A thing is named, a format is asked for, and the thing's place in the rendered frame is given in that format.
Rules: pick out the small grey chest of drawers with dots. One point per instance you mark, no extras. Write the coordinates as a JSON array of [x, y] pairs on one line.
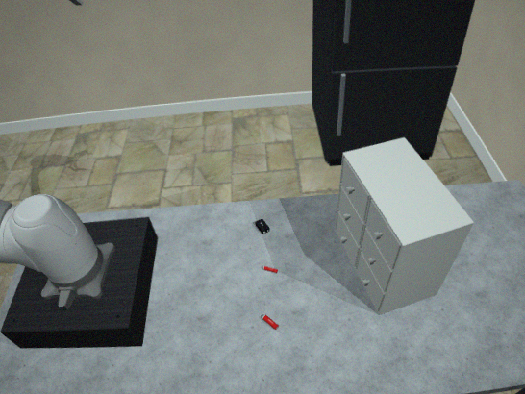
[[429, 223]]

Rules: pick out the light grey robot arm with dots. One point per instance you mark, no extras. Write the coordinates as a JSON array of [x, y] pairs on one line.
[[46, 234]]

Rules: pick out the black nine-volt battery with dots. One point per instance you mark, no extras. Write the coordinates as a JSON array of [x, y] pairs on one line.
[[262, 226]]

